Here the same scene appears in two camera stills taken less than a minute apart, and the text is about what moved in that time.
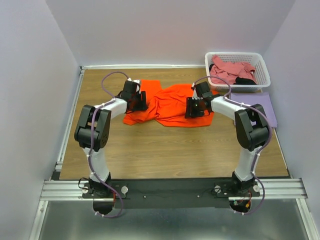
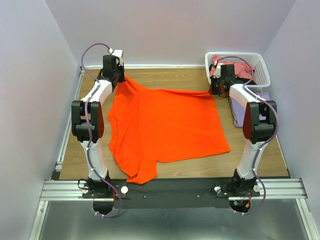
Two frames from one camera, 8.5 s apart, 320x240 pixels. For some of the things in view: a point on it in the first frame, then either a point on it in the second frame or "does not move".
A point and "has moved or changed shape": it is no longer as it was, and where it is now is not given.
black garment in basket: x=238 y=80 does not move
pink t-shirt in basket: x=225 y=73 does not move
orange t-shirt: x=167 y=105 has moved or changed shape
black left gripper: x=142 y=105 -> x=121 y=68
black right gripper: x=189 y=110 -> x=211 y=90
